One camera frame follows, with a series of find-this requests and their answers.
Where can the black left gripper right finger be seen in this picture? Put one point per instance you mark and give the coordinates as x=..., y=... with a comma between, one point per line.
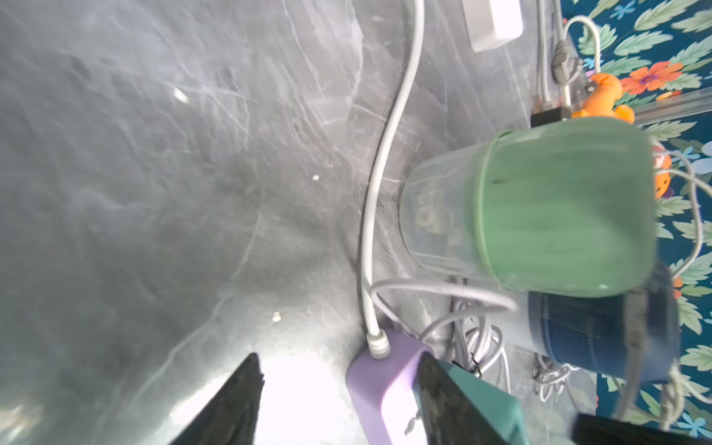
x=449, y=417

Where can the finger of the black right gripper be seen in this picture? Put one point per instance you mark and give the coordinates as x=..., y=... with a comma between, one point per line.
x=593, y=430

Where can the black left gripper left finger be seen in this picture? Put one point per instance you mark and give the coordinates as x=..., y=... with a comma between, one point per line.
x=231, y=416

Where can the light teal charger adapter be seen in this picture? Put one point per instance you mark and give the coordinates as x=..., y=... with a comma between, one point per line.
x=503, y=411

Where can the purple power strip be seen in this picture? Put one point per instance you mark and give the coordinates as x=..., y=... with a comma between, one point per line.
x=383, y=392

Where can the dark blue meat grinder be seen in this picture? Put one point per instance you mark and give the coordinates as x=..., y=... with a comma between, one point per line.
x=590, y=332

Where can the green cordless meat grinder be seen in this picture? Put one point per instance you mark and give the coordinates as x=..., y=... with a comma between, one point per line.
x=567, y=208

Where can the black power strip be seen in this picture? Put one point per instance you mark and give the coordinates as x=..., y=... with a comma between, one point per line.
x=549, y=116

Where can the orange shark plush toy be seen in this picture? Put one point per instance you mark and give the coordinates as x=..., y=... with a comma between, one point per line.
x=607, y=89

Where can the white folding desk lamp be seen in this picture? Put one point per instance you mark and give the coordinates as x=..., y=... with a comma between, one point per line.
x=492, y=23

